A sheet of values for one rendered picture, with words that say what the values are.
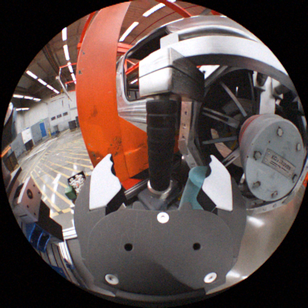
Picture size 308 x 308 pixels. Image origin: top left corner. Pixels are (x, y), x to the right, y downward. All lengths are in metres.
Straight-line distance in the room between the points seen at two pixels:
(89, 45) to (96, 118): 0.32
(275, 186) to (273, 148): 0.06
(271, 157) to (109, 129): 0.45
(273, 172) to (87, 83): 0.50
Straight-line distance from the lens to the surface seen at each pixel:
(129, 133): 0.45
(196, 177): 0.23
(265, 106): 0.31
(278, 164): 0.17
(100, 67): 0.42
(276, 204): 0.45
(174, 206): 0.82
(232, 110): 0.60
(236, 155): 0.41
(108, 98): 0.39
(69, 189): 0.42
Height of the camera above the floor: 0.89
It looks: 29 degrees down
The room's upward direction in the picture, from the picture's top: straight up
